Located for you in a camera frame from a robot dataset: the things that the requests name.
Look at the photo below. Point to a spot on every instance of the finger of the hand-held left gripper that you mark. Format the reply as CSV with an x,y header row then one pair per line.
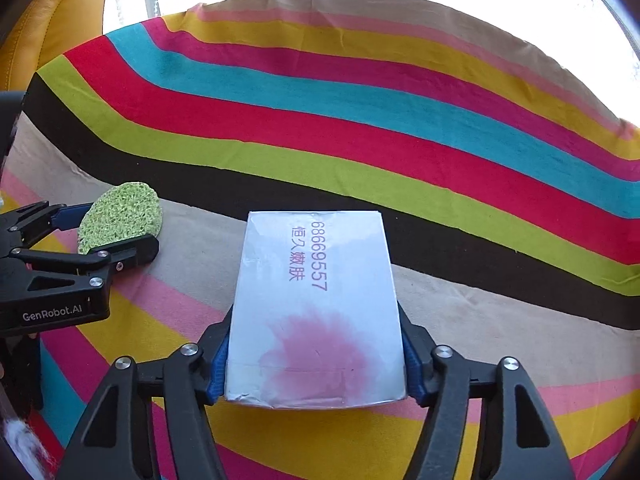
x,y
70,215
135,252

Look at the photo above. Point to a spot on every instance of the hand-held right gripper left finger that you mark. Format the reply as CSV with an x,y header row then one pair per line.
x,y
220,375

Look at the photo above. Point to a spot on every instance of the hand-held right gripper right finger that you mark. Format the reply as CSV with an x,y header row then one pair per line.
x,y
412,370

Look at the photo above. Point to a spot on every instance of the green round sponge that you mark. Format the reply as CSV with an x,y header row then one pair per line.
x,y
120,215

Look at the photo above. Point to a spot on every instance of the white box with pink flower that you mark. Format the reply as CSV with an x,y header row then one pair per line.
x,y
315,285

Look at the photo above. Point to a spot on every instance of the white fluffy fur trim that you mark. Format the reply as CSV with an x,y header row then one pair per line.
x,y
20,447

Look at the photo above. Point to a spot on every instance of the striped colourful cloth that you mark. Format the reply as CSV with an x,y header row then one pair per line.
x,y
450,185

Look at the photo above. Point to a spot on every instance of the yellow leather chair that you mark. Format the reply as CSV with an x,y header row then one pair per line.
x,y
55,25

